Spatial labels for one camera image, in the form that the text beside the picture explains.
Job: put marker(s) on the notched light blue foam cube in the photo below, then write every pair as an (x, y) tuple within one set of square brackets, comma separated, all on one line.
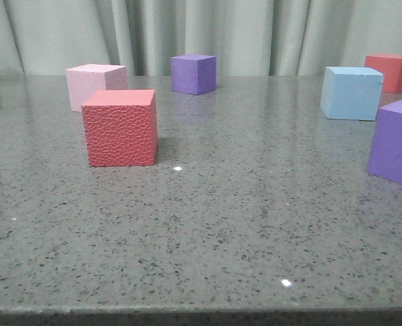
[(351, 93)]

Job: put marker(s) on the textured red foam cube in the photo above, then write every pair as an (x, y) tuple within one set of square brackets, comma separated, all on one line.
[(121, 128)]

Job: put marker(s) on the far purple foam cube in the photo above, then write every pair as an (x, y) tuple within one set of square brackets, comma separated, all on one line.
[(193, 73)]

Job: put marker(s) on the purple foam cube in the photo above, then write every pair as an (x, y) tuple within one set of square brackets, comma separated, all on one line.
[(193, 73), (385, 159)]

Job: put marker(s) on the pink foam cube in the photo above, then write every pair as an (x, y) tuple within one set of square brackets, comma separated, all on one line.
[(83, 81)]

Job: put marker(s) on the near purple foam cube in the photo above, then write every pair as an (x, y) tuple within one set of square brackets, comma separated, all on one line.
[(385, 159)]

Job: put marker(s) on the grey pleated curtain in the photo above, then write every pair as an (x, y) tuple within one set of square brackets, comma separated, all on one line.
[(249, 38)]

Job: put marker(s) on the far red foam cube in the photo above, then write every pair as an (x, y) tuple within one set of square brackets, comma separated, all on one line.
[(390, 65)]

